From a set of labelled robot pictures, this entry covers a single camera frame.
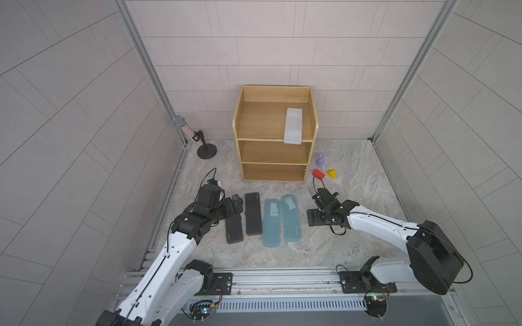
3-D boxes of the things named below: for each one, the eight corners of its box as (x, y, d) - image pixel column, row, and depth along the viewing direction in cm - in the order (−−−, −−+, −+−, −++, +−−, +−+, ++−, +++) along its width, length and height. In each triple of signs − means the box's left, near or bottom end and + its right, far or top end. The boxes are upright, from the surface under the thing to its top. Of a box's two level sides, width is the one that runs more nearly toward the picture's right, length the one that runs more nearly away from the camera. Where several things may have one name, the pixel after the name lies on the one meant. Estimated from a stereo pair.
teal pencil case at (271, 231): (262, 247, 81) (262, 245, 80) (263, 200, 95) (263, 198, 93) (281, 247, 82) (281, 245, 80) (280, 200, 95) (280, 198, 93)
